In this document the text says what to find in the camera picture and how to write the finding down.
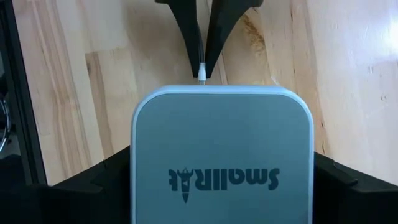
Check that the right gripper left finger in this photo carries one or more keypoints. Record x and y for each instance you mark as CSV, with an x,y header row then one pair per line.
x,y
77,199

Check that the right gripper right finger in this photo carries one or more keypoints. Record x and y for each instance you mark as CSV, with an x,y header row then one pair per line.
x,y
357,205

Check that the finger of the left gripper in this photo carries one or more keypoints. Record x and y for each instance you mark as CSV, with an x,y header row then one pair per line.
x,y
227,18
186,18

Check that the grey SmallRig cube charger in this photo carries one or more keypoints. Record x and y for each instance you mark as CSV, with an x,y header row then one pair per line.
x,y
217,140

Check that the black aluminium table frame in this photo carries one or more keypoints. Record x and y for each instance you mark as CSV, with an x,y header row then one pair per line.
x,y
18,93

